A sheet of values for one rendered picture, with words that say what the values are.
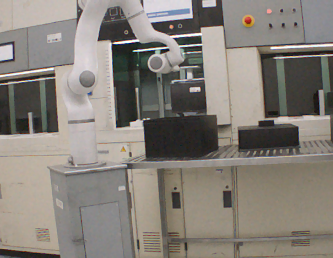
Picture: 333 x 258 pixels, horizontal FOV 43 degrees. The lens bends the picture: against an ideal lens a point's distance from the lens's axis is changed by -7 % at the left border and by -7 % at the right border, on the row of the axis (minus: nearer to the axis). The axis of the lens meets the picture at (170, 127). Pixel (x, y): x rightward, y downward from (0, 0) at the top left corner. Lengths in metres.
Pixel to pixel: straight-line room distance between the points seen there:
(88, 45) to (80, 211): 0.69
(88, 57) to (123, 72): 1.26
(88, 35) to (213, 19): 0.84
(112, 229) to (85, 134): 0.41
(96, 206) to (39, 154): 1.10
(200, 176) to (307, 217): 0.65
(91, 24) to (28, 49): 1.02
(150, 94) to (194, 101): 0.85
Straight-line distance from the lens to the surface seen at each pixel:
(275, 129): 2.08
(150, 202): 2.63
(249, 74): 2.46
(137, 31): 2.08
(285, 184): 2.49
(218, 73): 2.43
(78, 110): 1.90
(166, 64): 2.08
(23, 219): 3.06
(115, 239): 1.93
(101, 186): 1.86
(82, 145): 1.90
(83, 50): 1.92
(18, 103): 3.49
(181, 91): 2.71
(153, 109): 3.47
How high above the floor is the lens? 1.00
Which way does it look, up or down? 3 degrees down
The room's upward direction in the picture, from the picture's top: 4 degrees counter-clockwise
